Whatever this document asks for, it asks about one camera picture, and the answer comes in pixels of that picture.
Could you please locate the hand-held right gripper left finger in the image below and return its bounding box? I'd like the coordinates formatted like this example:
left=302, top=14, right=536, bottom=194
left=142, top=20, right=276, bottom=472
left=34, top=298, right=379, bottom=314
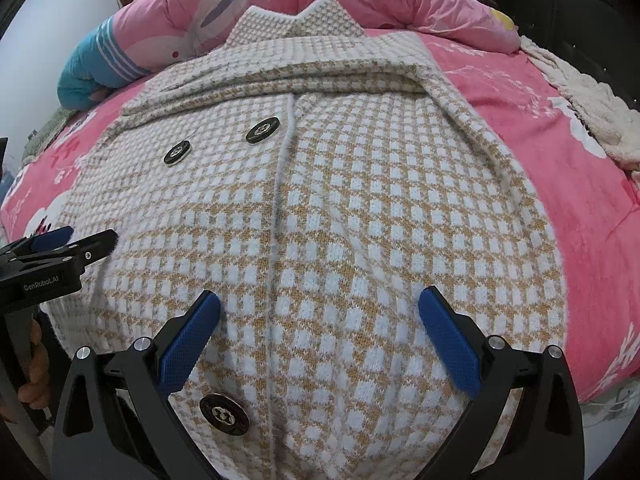
left=52, top=290, right=222, bottom=480

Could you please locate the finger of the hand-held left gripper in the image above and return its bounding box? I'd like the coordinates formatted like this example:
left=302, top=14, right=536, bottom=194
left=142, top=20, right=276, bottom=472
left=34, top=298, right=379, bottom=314
left=0, top=226, right=75, bottom=261
left=10, top=230, right=119, bottom=267

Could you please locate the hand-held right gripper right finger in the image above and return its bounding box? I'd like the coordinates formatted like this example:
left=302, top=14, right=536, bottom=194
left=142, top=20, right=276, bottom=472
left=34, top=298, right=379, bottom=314
left=418, top=286, right=586, bottom=480

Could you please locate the beige checked knit coat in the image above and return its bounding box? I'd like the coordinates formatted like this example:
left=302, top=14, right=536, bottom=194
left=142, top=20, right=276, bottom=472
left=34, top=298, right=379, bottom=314
left=42, top=0, right=568, bottom=480

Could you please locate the person's left hand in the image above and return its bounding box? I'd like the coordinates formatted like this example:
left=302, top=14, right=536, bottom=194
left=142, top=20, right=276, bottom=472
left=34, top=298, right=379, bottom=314
left=17, top=317, right=56, bottom=406

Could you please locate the grey-green cloth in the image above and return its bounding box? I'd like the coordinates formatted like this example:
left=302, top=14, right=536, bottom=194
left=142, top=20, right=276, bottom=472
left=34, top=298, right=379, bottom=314
left=20, top=110, right=71, bottom=163

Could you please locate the pink floral bed blanket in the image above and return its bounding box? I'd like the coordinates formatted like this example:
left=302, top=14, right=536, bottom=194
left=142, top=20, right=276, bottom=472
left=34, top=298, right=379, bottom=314
left=0, top=30, right=640, bottom=403

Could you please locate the pink printed quilt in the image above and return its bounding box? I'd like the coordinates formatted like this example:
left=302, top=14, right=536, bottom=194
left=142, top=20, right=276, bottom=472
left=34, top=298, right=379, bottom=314
left=56, top=0, right=521, bottom=111

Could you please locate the cream fluffy garment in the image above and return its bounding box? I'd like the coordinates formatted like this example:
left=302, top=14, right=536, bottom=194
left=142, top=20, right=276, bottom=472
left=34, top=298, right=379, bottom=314
left=520, top=35, right=640, bottom=181

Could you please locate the black tufted headboard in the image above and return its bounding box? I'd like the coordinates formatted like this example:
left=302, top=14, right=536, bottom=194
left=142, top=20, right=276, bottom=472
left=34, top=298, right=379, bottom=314
left=487, top=0, right=640, bottom=106

